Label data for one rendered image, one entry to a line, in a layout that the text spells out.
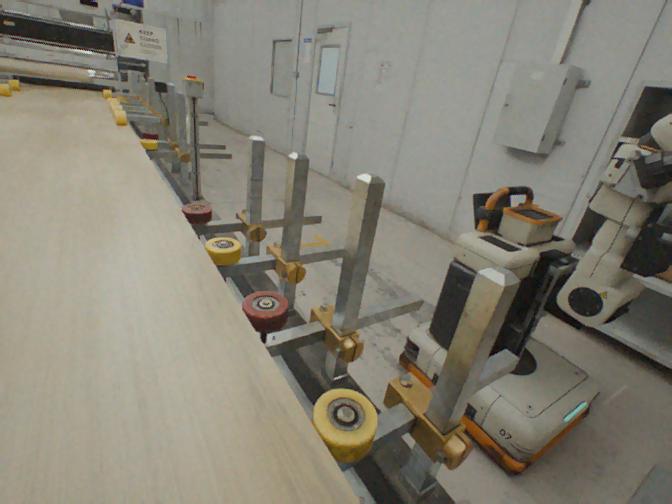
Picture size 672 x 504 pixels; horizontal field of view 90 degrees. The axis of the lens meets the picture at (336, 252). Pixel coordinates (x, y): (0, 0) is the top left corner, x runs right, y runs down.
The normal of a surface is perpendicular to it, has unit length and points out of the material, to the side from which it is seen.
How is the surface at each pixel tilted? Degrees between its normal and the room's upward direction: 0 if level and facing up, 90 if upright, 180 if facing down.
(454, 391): 90
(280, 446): 0
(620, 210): 90
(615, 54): 90
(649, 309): 90
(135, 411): 0
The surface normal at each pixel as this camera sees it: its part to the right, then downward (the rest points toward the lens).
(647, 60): -0.83, 0.13
